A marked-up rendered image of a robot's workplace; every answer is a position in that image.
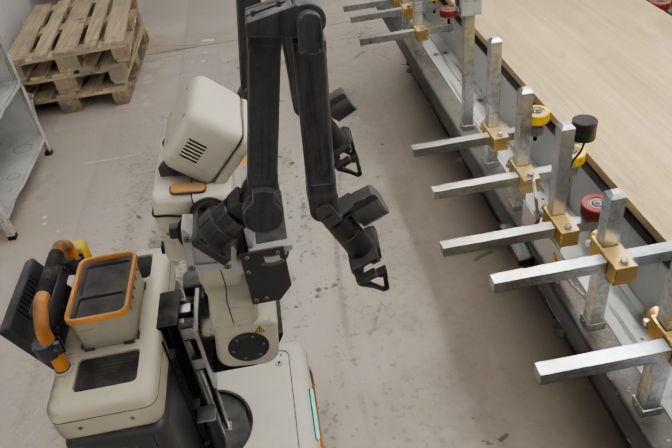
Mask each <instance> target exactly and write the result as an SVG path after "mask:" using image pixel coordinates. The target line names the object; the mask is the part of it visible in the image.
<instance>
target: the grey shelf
mask: <svg viewBox="0 0 672 448"><path fill-rule="evenodd" d="M2 47H3V48H2ZM0 50H1V52H2V54H3V56H2V54H1V52H0V225H1V226H0V229H2V228H3V230H4V232H5V234H6V236H7V238H8V240H9V241H10V240H16V239H17V236H18V234H17V232H16V231H15V229H14V227H13V226H12V224H11V222H10V220H9V218H10V215H11V213H12V211H13V208H14V204H15V201H16V198H17V196H18V194H19V193H20V191H21V190H22V188H23V187H24V185H25V183H26V181H27V179H28V176H29V174H30V172H31V170H32V168H33V166H34V163H35V161H36V159H37V157H38V155H39V152H40V150H41V148H42V146H44V148H45V150H46V151H45V155H46V156H49V155H52V154H53V150H52V149H51V148H50V146H49V143H48V141H47V139H46V136H45V134H44V132H43V130H42V127H41V125H40V123H39V121H38V118H37V116H36V114H35V112H34V109H33V107H32V105H31V102H30V100H29V98H28V96H27V93H26V91H25V89H24V87H23V84H22V82H21V80H20V78H19V75H18V73H17V71H16V68H15V66H14V64H13V62H12V59H11V57H10V55H9V53H8V50H7V48H6V46H5V44H4V41H3V39H2V37H1V35H0ZM3 50H4V51H3ZM5 53H6V54H5ZM3 57H4V59H5V61H6V63H7V65H6V63H5V61H4V59H3ZM8 60H9V61H8ZM9 63H10V64H9ZM7 66H8V67H7ZM11 66H12V67H11ZM8 68H9V70H10V72H11V74H10V72H9V70H8ZM12 69H13V70H12ZM13 72H14V73H13ZM11 75H12V76H11ZM15 75H16V76H15ZM12 77H13V79H14V80H13V79H12ZM20 88H21V89H20ZM18 90H19V92H20V94H19V92H18ZM23 94H24V95H23ZM20 95H21V96H20ZM21 97H22V99H23V101H24V103H23V101H22V99H21ZM24 97H25V98H24ZM24 104H25V105H24ZM25 106H26V108H27V110H28V112H29V114H28V112H27V110H26V108H25ZM29 108H30V109H29ZM31 111H32V112H31ZM32 114H33V115H32ZM29 115H30V116H29ZM30 117H31V119H32V121H33V123H32V121H31V119H30ZM33 117H34V118H33ZM33 124H34V125H33ZM37 125H38V126H37ZM34 126H35V128H36V130H37V132H36V130H35V128H34ZM38 128H39V129H38ZM37 133H38V134H37ZM44 142H45V143H44ZM47 147H48V148H47ZM1 227H2V228H1ZM13 231H14V232H13Z"/></svg>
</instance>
